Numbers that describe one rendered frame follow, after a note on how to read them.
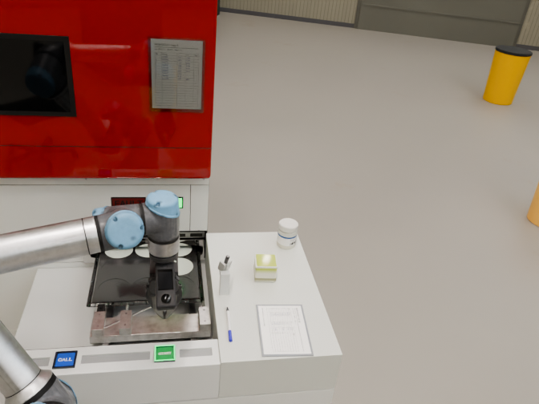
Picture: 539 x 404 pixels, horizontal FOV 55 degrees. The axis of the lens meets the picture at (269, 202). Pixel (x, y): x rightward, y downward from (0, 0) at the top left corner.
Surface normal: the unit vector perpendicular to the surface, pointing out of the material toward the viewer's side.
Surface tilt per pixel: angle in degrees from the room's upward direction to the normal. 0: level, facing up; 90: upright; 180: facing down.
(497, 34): 90
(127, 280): 0
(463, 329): 0
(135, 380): 90
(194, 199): 90
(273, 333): 0
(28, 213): 90
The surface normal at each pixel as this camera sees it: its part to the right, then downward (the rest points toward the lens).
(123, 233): 0.35, 0.07
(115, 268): 0.10, -0.86
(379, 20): -0.13, 0.50
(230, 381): 0.17, 0.52
